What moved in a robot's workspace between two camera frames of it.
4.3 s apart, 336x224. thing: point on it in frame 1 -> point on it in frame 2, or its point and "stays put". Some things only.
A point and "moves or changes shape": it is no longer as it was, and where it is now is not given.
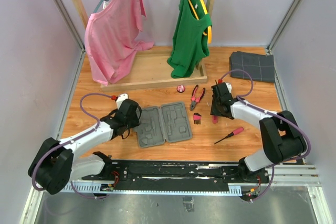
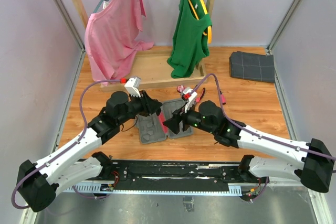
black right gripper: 214,111 -> 173,123
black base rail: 160,171 stays put
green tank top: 189,43 stays put
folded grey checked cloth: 261,66 stays put
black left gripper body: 133,122 -> 137,106
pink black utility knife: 215,119 moves or changes shape
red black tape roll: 180,88 stays put
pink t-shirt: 110,33 stays put
